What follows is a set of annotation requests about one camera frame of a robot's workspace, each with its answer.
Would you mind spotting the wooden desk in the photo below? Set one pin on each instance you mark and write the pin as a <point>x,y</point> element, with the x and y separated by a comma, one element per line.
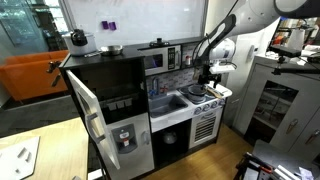
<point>60,150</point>

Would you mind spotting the silver toy microwave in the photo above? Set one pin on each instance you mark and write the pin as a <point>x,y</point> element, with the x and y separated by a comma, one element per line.
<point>156,70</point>

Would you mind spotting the black pot lid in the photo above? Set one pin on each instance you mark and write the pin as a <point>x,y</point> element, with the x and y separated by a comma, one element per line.
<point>159,43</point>

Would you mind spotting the black white toy kitchen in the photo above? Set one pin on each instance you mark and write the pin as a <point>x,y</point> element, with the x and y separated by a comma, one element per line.
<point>100,61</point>

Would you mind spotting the black stovetop with burners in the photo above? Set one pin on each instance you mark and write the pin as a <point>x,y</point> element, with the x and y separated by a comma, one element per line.
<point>213,99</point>

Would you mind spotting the grey plastic sink basin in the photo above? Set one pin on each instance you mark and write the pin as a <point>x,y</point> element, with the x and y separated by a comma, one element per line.
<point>166,105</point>

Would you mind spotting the grey metal pot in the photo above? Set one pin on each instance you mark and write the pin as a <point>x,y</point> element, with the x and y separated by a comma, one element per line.
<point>196,97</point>

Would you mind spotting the black orange tool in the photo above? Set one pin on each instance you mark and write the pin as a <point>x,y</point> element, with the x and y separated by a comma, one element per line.
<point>253,166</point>

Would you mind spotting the white fridge door with dispenser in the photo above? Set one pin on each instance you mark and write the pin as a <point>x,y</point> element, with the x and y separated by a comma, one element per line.
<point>140,153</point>

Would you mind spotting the orange sofa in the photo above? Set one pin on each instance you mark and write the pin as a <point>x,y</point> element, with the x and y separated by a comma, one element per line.
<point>26,76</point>

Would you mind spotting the white tall cabinet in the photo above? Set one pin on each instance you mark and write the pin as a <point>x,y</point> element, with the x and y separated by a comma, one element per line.
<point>243,76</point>

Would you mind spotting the purple magnet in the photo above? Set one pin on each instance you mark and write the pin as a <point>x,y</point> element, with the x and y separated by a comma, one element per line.
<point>112,26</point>
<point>105,25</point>

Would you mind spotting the grey toy faucet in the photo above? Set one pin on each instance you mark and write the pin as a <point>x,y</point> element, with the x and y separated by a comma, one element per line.
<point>155,83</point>

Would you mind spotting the black camera on stand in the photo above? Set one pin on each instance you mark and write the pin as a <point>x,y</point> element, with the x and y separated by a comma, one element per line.
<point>285,51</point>

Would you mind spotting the grey metal cabinet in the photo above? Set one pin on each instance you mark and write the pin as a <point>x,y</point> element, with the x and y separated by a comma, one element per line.
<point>300,110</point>

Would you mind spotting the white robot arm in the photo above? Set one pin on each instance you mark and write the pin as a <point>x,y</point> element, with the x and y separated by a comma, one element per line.
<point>253,16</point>

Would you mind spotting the white shaker orange lid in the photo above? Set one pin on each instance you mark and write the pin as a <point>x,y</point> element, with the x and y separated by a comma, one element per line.
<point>188,61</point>

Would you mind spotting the silver frying pan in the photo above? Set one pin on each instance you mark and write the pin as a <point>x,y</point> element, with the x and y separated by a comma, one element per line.
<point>111,50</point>

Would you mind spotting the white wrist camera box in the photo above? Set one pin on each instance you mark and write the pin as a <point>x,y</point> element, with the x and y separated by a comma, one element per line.
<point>221,68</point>

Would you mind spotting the white toy oven door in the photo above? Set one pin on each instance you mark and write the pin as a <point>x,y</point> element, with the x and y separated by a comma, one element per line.
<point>205,130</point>

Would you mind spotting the silver toy kettle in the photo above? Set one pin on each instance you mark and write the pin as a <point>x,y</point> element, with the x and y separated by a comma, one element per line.
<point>170,137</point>

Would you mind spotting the wooden spoon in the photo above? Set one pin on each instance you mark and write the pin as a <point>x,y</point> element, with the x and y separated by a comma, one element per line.
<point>215,93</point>

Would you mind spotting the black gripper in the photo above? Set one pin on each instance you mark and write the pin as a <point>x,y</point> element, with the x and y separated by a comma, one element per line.
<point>206,74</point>

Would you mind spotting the whiteboard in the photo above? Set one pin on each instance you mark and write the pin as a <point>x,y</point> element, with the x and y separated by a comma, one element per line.
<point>150,20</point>

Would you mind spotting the grey stove knob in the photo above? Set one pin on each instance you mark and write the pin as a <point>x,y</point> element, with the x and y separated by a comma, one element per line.
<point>221,101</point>
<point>213,104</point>
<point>198,110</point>
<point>206,107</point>

